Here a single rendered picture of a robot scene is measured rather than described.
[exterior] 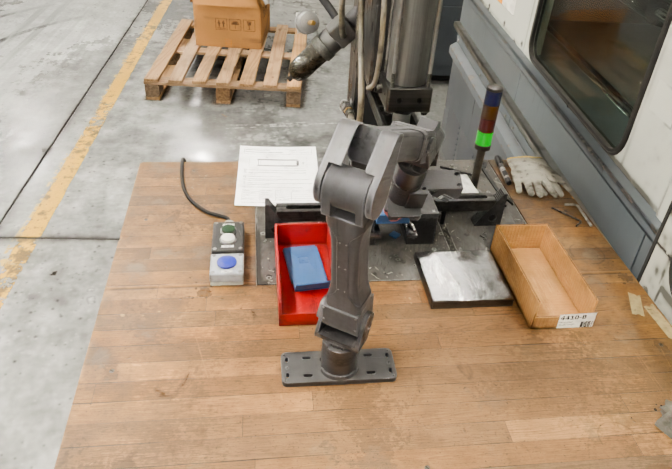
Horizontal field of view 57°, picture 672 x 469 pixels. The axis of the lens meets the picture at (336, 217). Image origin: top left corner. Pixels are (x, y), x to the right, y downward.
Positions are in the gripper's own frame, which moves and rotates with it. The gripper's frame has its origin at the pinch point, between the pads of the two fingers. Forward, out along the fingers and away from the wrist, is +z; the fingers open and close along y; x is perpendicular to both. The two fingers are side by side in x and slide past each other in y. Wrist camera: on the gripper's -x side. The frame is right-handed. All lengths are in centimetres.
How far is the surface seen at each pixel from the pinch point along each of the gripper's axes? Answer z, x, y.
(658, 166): 0, -64, 12
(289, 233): 9.8, 21.1, 2.1
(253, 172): 25.9, 28.7, 29.3
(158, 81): 196, 88, 217
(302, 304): 4.6, 19.5, -16.8
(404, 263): 10.0, -3.6, -5.8
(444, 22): 175, -100, 254
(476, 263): 6.8, -18.5, -7.7
